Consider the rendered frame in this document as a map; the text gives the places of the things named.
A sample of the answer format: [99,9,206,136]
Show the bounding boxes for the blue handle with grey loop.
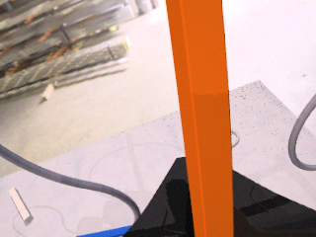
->
[76,225,131,237]

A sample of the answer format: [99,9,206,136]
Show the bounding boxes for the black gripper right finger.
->
[232,169,316,237]

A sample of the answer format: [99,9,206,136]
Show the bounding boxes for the orange handle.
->
[165,0,234,237]

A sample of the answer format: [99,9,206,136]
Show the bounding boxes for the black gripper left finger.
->
[122,157,195,237]

